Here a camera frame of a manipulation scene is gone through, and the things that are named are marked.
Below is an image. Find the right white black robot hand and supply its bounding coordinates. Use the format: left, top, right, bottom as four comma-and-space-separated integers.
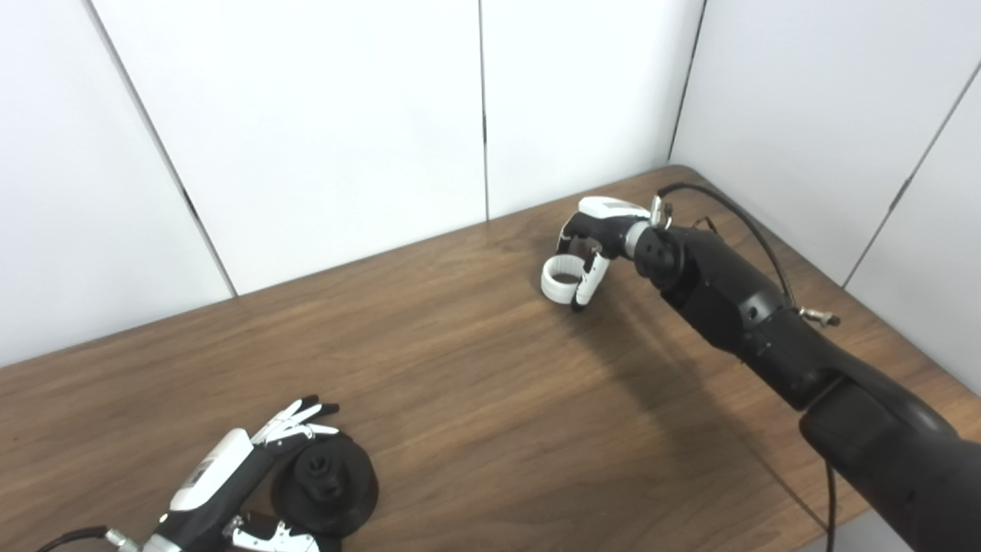
557, 196, 652, 313

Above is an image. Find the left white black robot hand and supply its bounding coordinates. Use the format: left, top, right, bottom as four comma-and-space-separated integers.
142, 395, 342, 552

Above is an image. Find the white toothed plastic ring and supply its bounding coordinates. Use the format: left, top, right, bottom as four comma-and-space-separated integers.
540, 255, 587, 305

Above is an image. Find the round black plastic part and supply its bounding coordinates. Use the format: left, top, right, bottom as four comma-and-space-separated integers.
271, 432, 379, 537

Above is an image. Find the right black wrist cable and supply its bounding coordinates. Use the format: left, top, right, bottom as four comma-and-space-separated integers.
650, 182, 842, 552

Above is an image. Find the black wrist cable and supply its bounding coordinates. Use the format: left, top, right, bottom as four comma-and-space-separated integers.
650, 182, 842, 552
34, 525, 143, 552

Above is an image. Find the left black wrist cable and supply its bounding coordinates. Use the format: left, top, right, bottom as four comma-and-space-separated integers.
34, 525, 143, 552

